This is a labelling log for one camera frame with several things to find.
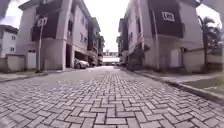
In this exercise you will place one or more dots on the white car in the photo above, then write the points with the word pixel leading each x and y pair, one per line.
pixel 81 63

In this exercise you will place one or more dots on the grey brick paved road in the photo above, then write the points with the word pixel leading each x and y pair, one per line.
pixel 100 100

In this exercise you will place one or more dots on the pole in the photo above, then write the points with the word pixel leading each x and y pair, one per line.
pixel 156 40
pixel 40 46

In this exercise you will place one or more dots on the grey and dark apartment building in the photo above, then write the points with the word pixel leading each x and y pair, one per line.
pixel 56 36
pixel 166 40

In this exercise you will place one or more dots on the pale concrete sidewalk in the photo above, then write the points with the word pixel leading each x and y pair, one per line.
pixel 180 78
pixel 16 76

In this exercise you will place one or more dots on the concrete kerb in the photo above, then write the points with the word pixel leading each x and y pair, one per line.
pixel 181 87

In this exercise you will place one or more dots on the palm tree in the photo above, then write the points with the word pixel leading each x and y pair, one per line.
pixel 208 33

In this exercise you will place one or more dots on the white building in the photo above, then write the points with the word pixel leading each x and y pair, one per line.
pixel 7 40

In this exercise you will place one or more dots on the pale boundary wall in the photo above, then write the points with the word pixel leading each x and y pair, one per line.
pixel 200 60
pixel 13 62

